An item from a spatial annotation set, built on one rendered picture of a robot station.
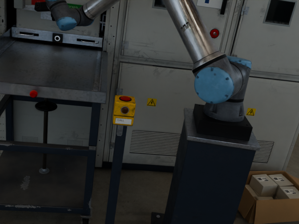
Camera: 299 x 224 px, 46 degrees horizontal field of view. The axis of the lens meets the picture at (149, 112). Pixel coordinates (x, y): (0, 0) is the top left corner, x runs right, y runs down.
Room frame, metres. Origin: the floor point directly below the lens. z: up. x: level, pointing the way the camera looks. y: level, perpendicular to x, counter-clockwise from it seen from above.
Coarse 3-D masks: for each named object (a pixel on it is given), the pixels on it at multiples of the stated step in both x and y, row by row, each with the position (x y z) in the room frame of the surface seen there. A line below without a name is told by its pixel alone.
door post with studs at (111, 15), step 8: (112, 8) 2.13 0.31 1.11; (112, 16) 2.13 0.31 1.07; (112, 24) 2.14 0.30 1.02; (112, 32) 2.14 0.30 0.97; (104, 40) 2.13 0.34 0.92; (112, 40) 2.14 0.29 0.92; (104, 48) 2.13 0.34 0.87; (112, 48) 2.14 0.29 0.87; (112, 56) 2.14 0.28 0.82; (112, 64) 2.14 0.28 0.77; (104, 104) 2.14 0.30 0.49; (104, 112) 2.14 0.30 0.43; (104, 120) 2.14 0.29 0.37; (104, 128) 2.14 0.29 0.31; (104, 136) 2.14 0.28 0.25; (96, 160) 2.13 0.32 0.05
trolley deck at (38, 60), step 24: (24, 48) 1.93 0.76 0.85; (48, 48) 2.01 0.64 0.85; (72, 48) 2.09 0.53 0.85; (0, 72) 1.50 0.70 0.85; (24, 72) 1.55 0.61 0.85; (48, 72) 1.60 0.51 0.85; (72, 72) 1.65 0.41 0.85; (48, 96) 1.42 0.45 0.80; (72, 96) 1.44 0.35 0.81; (96, 96) 1.46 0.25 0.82
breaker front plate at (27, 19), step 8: (72, 0) 2.14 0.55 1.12; (80, 0) 2.14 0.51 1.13; (88, 0) 2.15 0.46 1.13; (24, 16) 2.09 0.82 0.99; (32, 16) 2.10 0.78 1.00; (40, 16) 2.11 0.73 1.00; (48, 16) 2.11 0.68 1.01; (24, 24) 2.09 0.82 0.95; (32, 24) 2.10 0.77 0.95; (40, 24) 2.11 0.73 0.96; (48, 24) 2.11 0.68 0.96; (56, 24) 2.12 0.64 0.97; (96, 24) 2.16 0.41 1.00; (64, 32) 2.13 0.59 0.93; (72, 32) 2.14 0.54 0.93; (80, 32) 2.15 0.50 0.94; (88, 32) 2.16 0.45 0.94; (96, 32) 2.16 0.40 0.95
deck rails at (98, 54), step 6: (0, 36) 1.86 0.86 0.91; (6, 36) 1.97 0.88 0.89; (0, 42) 1.86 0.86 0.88; (6, 42) 1.97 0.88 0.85; (12, 42) 2.00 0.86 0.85; (0, 48) 1.85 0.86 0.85; (6, 48) 1.86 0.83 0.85; (0, 54) 1.75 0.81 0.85; (102, 54) 1.82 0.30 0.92; (96, 60) 1.91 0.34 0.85; (102, 60) 1.93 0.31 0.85; (96, 66) 1.80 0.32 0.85; (102, 66) 1.82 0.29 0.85; (96, 72) 1.70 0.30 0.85; (96, 78) 1.61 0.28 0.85; (96, 84) 1.53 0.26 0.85; (96, 90) 1.46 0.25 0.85
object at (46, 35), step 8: (24, 32) 2.08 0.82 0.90; (32, 32) 2.09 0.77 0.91; (40, 32) 2.10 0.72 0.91; (48, 32) 2.10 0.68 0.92; (56, 32) 2.11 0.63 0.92; (48, 40) 2.10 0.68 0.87; (64, 40) 2.12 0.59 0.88; (72, 40) 2.13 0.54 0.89; (80, 40) 2.14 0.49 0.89; (88, 40) 2.14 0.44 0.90
